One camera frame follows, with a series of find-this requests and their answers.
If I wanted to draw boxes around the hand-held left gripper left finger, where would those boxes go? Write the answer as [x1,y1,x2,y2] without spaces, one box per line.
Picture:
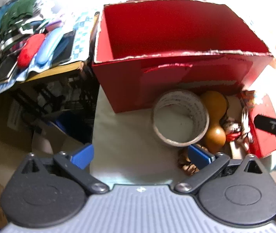
[15,143,110,195]

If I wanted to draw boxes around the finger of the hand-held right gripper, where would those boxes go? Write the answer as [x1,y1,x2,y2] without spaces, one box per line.
[253,115,276,148]

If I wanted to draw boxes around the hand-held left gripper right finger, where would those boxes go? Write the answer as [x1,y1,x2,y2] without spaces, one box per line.
[174,144,271,195]

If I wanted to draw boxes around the red gift box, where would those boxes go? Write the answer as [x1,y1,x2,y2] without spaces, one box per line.
[240,90,276,158]

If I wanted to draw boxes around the red white ribbon scarf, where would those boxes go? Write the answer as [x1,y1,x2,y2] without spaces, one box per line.
[223,107,254,151]

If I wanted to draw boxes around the brown gourd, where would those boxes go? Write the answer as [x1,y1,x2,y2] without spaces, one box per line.
[199,90,228,154]

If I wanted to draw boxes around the printed tape roll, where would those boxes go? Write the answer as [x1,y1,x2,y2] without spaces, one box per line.
[152,90,210,148]

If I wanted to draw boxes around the red cardboard box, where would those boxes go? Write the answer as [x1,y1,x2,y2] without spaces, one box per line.
[92,0,274,113]

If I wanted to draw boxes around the dark blue bag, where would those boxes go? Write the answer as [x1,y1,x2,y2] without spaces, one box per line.
[53,112,93,144]

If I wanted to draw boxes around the wooden side table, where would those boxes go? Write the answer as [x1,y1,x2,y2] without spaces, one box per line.
[0,12,99,97]

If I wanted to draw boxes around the black tablet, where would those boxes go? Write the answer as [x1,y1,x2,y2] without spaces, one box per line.
[53,30,76,65]

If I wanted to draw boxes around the blue case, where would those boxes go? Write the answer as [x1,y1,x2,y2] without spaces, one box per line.
[35,27,64,66]

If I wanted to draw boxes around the black flat device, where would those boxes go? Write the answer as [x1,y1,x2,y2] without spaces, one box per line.
[0,56,17,83]

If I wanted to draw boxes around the red glasses case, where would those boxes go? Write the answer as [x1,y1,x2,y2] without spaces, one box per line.
[17,33,45,68]

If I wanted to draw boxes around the pile of clothes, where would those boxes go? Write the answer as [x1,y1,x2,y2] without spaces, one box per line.
[0,11,101,99]
[0,0,56,51]

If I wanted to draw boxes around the purple tissue packet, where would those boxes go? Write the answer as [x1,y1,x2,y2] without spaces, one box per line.
[47,19,63,31]

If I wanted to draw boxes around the black wire rack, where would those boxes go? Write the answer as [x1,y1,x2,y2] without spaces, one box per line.
[9,63,99,127]

